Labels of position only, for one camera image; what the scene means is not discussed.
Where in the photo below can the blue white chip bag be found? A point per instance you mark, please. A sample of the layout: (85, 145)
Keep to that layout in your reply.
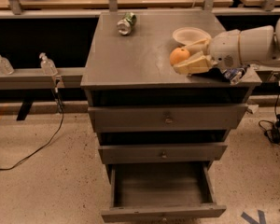
(231, 75)

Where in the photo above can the clear sanitizer bottle near cabinet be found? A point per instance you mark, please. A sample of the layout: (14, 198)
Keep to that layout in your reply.
(47, 65)

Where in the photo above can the orange fruit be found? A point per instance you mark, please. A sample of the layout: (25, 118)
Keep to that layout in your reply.
(178, 55)

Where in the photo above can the grey top drawer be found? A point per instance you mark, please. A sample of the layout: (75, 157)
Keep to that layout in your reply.
(161, 118)

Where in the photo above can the green soda can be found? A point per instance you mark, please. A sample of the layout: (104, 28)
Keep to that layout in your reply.
(127, 23)

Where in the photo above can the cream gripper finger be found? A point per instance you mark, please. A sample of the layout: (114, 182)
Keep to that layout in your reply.
(197, 63)
(198, 46)

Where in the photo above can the white bowl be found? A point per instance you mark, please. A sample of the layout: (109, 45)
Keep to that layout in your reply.
(189, 35)

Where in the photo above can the clear sanitizer bottle far left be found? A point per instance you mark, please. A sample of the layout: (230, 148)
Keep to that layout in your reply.
(5, 66)

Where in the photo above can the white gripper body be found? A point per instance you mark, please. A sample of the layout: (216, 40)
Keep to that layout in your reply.
(224, 50)

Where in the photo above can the grey middle drawer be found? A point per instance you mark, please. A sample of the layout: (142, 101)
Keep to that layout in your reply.
(162, 153)

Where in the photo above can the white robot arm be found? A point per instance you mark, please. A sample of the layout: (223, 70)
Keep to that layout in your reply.
(259, 45)

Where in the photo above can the grey drawer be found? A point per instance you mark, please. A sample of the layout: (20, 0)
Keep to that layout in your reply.
(161, 118)
(162, 153)
(161, 192)

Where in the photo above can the grey bottom drawer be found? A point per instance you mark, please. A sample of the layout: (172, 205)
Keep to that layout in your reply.
(161, 192)

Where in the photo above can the grey drawer cabinet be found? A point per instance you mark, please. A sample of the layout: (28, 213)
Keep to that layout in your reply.
(135, 70)

